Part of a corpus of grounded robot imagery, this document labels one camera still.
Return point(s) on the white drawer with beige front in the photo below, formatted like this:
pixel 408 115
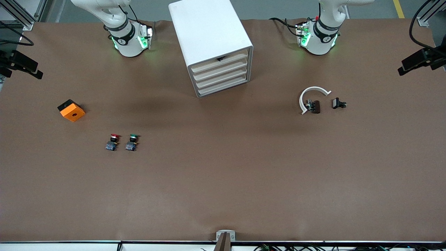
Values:
pixel 221 69
pixel 223 77
pixel 223 85
pixel 209 64

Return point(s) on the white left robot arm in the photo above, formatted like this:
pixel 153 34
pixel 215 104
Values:
pixel 320 43

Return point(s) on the white drawer cabinet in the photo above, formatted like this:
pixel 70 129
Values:
pixel 205 28

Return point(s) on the black small component white face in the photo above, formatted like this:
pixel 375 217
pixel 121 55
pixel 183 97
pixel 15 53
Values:
pixel 336 103

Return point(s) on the brown small electrical component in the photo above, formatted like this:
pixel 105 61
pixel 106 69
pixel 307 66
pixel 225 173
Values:
pixel 316 106

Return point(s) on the white curved plastic piece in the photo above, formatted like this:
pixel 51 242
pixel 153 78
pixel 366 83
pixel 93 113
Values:
pixel 301 101

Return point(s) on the brown paper table cover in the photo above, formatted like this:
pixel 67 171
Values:
pixel 223 174

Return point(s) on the aluminium frame profile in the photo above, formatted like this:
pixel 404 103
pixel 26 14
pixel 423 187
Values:
pixel 423 23
pixel 28 25

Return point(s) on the orange button enclosure box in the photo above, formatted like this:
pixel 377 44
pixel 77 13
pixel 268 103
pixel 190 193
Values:
pixel 73 113

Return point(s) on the red push button switch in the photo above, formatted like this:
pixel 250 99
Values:
pixel 111 145

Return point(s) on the green push button switch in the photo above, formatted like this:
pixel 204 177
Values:
pixel 131 145

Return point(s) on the white table edge rail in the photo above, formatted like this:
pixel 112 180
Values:
pixel 69 246

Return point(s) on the grey metal bracket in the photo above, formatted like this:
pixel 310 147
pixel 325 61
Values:
pixel 232 237

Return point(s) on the brown upright post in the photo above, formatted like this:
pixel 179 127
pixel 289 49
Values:
pixel 223 244

